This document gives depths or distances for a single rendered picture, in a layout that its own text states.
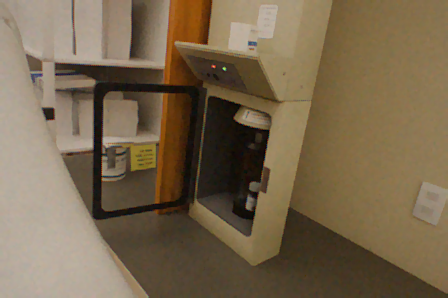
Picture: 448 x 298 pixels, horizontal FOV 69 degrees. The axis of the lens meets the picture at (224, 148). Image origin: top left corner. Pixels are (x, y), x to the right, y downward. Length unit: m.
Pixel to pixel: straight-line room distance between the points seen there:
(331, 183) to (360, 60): 0.44
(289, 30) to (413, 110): 0.49
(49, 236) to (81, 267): 0.03
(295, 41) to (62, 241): 0.67
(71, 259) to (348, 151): 1.07
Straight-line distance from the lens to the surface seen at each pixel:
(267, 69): 0.73
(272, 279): 0.95
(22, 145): 0.28
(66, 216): 0.24
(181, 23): 1.02
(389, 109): 1.14
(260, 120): 0.89
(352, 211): 1.24
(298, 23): 0.79
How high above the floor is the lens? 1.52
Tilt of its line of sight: 17 degrees down
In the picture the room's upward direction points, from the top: 8 degrees clockwise
